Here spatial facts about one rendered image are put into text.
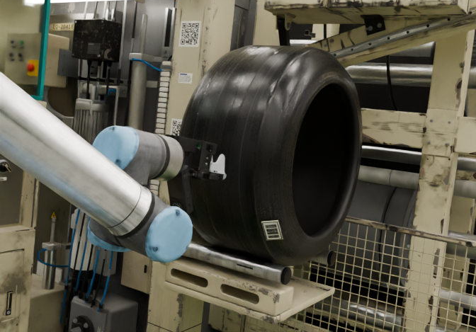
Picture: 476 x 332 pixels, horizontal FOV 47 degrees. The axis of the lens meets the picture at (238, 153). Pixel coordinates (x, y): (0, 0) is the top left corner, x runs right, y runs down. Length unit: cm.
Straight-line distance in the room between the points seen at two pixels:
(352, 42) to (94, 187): 120
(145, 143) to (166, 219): 19
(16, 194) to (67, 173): 92
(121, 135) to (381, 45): 103
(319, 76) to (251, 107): 21
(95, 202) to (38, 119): 15
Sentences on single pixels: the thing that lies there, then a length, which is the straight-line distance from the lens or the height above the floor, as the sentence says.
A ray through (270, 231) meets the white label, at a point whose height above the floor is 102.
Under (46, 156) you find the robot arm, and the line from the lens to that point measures 78.
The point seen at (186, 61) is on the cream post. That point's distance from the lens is 165.
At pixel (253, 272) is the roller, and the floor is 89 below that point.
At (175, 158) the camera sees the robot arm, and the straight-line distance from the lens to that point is 107.
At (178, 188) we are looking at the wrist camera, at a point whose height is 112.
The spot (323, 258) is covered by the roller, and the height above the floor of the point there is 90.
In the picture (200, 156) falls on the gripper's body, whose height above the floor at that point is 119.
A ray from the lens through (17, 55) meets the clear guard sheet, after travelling 165.
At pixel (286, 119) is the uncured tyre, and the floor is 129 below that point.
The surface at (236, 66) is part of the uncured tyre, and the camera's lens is 139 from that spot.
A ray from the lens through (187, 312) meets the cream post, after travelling 174.
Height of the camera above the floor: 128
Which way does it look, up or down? 4 degrees down
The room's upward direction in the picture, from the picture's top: 6 degrees clockwise
